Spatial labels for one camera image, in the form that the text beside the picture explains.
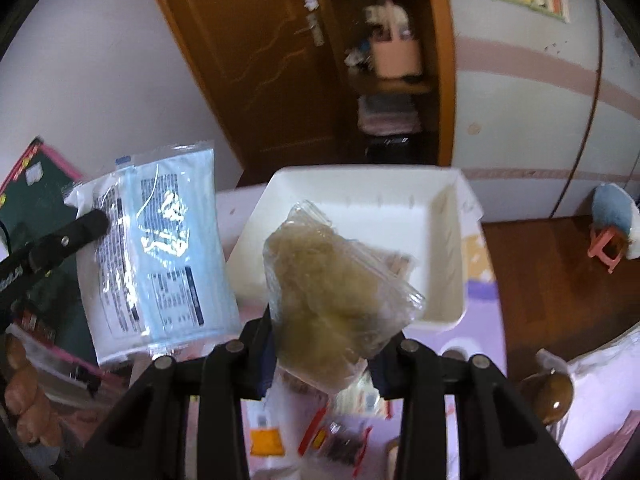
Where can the pink plastic stool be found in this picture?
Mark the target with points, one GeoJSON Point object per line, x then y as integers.
{"type": "Point", "coordinates": [607, 247]}

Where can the brown wooden corner shelf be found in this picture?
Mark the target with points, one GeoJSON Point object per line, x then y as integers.
{"type": "Point", "coordinates": [430, 35]}

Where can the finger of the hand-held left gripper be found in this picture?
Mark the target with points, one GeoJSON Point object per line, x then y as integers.
{"type": "Point", "coordinates": [70, 237]}

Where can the white plastic bin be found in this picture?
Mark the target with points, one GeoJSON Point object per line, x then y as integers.
{"type": "Point", "coordinates": [380, 220]}

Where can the white plush toy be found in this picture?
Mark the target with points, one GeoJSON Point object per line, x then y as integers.
{"type": "Point", "coordinates": [385, 15]}

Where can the clear bag of yellowish snack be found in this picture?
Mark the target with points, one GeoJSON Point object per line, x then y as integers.
{"type": "Point", "coordinates": [325, 290]}

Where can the green chalkboard with pink frame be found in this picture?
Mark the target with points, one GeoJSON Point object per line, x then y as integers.
{"type": "Point", "coordinates": [35, 195]}

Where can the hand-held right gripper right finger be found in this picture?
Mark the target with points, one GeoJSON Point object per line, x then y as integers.
{"type": "Point", "coordinates": [382, 380]}

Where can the pink basket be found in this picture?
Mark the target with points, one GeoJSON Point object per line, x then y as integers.
{"type": "Point", "coordinates": [397, 57]}

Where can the white bedding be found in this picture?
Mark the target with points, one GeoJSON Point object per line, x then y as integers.
{"type": "Point", "coordinates": [605, 390]}

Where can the blue face mask pack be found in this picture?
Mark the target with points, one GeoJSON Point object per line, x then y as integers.
{"type": "Point", "coordinates": [165, 255]}

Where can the blue plush cushion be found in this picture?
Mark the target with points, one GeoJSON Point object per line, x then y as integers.
{"type": "Point", "coordinates": [612, 207]}

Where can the red edged clear snack packet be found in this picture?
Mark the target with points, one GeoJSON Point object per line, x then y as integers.
{"type": "Point", "coordinates": [335, 437]}

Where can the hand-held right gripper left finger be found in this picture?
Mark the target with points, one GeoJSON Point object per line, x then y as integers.
{"type": "Point", "coordinates": [267, 360]}

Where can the black stool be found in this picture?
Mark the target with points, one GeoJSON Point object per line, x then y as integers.
{"type": "Point", "coordinates": [387, 147]}

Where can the person's left hand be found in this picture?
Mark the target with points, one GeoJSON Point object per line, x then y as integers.
{"type": "Point", "coordinates": [27, 395]}

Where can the white wardrobe with pink stripes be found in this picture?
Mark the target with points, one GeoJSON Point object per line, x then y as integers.
{"type": "Point", "coordinates": [525, 110]}

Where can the person's left forearm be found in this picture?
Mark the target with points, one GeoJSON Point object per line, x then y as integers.
{"type": "Point", "coordinates": [37, 457]}

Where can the orange label packet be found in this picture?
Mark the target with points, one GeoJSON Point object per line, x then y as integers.
{"type": "Point", "coordinates": [267, 440]}

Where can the brown wooden door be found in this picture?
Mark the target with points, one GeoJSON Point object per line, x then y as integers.
{"type": "Point", "coordinates": [240, 50]}

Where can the stack of folded towels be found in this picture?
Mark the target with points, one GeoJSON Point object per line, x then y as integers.
{"type": "Point", "coordinates": [387, 115]}

